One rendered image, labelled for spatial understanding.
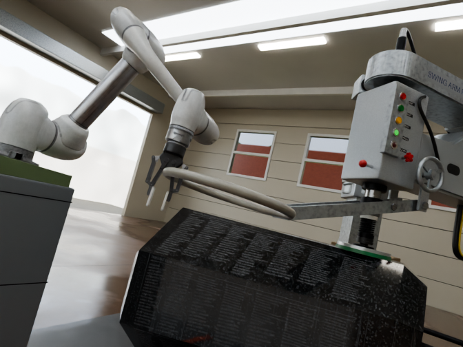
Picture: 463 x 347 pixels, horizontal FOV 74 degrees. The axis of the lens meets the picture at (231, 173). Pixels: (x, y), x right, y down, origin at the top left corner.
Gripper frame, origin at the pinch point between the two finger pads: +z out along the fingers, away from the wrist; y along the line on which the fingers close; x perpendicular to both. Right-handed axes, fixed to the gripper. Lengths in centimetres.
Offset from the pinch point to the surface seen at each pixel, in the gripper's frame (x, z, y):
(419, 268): 476, -25, 474
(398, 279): -1, 2, 91
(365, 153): 12, -44, 74
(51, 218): 26, 20, -41
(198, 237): 40.9, 11.2, 18.6
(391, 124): 1, -55, 76
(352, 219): 86, -26, 114
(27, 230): 20, 26, -46
